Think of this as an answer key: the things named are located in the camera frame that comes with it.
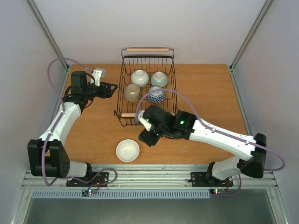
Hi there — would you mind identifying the white orange bottomed bowl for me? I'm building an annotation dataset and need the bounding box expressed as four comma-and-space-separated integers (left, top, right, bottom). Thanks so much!
116, 139, 140, 162

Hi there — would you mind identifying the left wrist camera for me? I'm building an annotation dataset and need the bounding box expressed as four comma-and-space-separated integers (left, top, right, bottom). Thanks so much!
90, 68, 106, 87

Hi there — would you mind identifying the right controller board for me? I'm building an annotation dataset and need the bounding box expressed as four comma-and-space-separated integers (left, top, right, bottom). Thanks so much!
210, 188, 227, 195

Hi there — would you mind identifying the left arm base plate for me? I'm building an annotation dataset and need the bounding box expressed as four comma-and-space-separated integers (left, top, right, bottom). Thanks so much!
66, 172, 109, 187

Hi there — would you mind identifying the black wire dish rack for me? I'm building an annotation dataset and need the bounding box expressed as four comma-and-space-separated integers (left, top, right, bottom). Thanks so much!
114, 47, 181, 127

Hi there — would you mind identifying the large white bowl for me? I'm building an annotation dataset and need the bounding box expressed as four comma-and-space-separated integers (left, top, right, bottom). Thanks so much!
124, 84, 141, 102

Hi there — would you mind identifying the white ribbed bowl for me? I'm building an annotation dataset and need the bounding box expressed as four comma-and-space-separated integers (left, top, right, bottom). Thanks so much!
130, 70, 149, 87

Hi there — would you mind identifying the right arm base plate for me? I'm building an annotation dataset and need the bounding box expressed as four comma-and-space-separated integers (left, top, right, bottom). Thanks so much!
188, 172, 234, 187

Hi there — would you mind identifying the controller board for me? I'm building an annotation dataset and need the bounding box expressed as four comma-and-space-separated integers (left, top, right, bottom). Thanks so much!
82, 189, 97, 196
210, 188, 227, 195

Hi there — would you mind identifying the left controller board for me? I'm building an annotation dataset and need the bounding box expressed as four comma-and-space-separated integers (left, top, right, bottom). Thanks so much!
82, 189, 97, 196

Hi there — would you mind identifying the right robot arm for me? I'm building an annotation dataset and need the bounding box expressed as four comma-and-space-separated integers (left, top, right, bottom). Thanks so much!
135, 105, 266, 186

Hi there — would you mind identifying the red patterned blue bowl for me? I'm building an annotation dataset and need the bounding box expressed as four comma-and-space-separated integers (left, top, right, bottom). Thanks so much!
147, 86, 165, 103

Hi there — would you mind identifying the green dashed pattern bowl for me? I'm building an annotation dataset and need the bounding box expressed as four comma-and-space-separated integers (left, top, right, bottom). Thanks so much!
150, 71, 168, 87

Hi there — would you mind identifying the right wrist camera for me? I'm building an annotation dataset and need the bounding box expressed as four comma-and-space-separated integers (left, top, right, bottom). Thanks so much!
135, 110, 152, 131

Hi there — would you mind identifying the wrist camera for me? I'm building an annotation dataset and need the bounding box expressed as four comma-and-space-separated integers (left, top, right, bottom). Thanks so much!
135, 110, 152, 131
90, 68, 106, 87

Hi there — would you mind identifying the aluminium rail frame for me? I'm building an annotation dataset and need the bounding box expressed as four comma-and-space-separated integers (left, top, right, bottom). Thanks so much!
0, 0, 299, 224

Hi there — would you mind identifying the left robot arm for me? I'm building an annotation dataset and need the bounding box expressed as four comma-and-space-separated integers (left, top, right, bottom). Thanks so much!
27, 68, 117, 186

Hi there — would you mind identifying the grey slotted cable duct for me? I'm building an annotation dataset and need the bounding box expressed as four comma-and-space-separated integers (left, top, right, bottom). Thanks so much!
31, 189, 210, 200

